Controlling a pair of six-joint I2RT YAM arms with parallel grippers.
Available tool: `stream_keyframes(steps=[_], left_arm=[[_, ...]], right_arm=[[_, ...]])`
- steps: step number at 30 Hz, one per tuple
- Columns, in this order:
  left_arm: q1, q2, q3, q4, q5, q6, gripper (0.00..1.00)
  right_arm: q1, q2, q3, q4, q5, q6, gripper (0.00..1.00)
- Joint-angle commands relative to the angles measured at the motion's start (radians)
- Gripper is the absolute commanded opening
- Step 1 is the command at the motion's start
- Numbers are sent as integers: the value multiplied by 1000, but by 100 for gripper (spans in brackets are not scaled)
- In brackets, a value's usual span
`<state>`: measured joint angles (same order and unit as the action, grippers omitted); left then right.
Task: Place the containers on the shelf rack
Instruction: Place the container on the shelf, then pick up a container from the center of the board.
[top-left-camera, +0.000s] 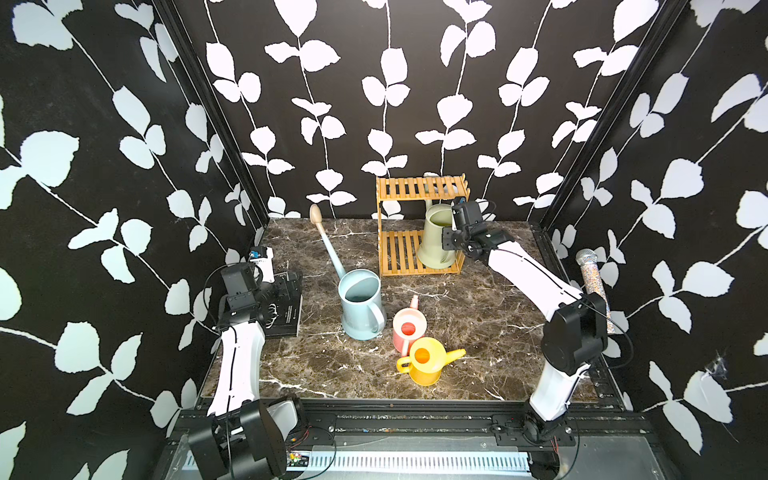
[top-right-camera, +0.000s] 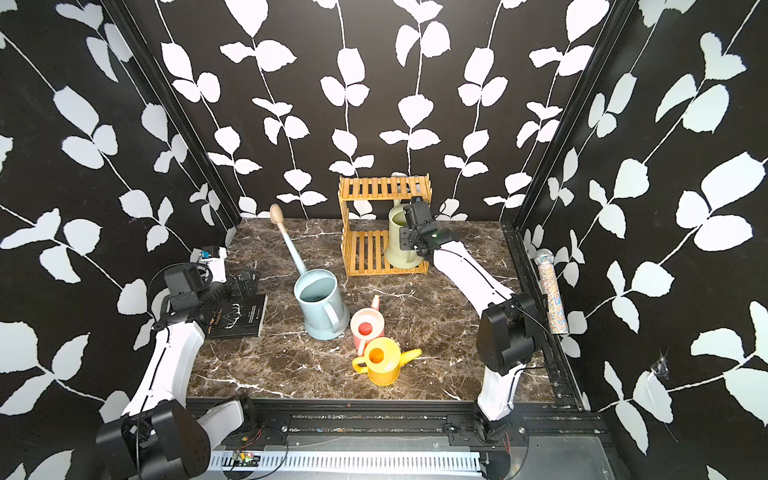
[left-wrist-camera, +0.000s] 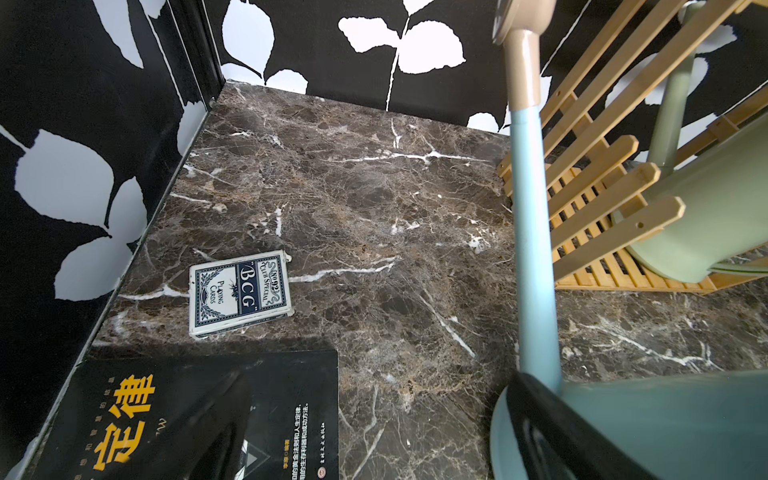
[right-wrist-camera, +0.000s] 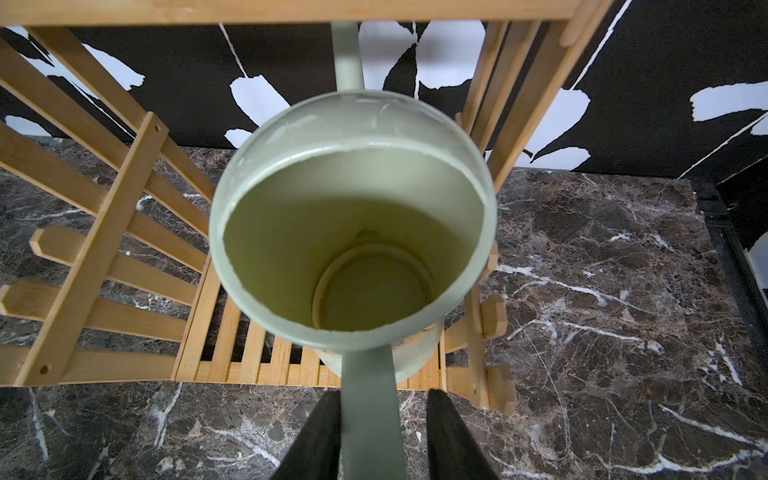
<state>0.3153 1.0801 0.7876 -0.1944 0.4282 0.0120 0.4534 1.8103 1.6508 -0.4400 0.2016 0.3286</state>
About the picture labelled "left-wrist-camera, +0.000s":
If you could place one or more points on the light blue watering can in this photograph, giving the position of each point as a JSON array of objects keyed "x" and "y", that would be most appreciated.
[{"x": 700, "y": 426}]

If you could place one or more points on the blue playing card box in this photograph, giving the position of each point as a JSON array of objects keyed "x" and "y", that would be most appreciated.
[{"x": 231, "y": 294}]

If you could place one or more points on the sage green watering can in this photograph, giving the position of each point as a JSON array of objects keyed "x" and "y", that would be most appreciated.
[{"x": 720, "y": 174}]

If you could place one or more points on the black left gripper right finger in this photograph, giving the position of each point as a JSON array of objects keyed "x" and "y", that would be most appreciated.
[{"x": 555, "y": 442}]

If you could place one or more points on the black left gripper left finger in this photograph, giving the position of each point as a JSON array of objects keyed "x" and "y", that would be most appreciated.
[{"x": 204, "y": 443}]

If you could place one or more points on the black book yellow lettering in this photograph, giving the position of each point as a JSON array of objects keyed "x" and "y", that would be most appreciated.
[{"x": 114, "y": 409}]

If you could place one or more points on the wooden slatted shelf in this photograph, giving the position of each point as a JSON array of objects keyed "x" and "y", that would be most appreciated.
[{"x": 577, "y": 158}]

